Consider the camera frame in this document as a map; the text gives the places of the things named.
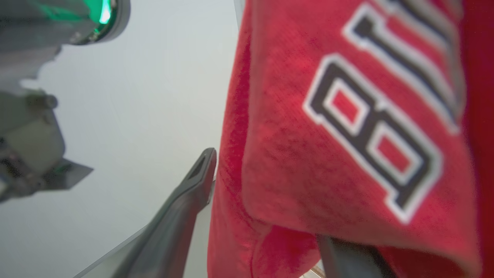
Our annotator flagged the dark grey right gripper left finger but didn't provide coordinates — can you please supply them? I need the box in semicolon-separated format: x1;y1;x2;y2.
111;147;217;278

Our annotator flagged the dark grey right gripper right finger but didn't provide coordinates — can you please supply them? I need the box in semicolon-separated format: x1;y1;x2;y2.
319;235;396;278

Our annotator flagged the grey left gripper green band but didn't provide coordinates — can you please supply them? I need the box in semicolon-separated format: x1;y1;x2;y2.
0;0;131;203

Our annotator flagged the red jersey with lettering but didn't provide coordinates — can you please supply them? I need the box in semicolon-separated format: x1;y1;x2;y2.
207;0;494;278

